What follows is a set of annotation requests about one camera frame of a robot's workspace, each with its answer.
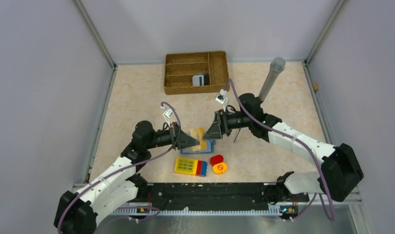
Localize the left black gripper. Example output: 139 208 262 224
145 121 199 150

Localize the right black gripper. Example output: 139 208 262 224
203 109 252 140

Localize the gold credit card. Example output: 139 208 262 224
190 127 207 152

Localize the white credit card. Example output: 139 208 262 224
192 75 205 87

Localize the blue leather card holder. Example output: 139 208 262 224
180 140 216 155

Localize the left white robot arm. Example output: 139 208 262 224
54 120 199 234

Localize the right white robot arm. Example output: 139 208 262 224
203 90 364 202

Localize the yellow window toy block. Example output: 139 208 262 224
174 157 198 175

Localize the blue toy block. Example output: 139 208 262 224
200 161 207 177

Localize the red rounded toy block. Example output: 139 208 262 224
209 155 224 166

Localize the yellow round toy block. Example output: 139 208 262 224
213 162 228 175

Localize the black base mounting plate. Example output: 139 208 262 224
127 182 310 211

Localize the woven wicker tray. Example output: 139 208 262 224
163 51 229 95

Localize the grey microphone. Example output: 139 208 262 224
258 57 286 102

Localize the small brown wall object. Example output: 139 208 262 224
312 82 319 92

